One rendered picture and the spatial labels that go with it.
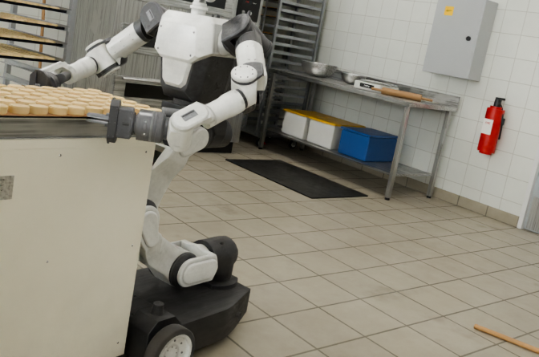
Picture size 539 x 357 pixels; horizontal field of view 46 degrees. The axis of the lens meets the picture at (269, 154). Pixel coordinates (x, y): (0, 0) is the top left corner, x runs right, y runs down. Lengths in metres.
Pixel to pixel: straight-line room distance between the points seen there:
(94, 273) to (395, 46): 5.07
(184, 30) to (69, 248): 0.81
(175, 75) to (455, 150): 4.23
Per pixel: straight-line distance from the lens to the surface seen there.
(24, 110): 1.71
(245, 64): 1.93
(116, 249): 2.05
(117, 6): 5.43
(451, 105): 6.09
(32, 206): 1.82
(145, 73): 5.61
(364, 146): 5.95
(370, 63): 6.82
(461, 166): 6.09
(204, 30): 2.16
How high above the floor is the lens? 1.21
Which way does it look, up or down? 10 degrees down
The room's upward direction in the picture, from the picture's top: 11 degrees clockwise
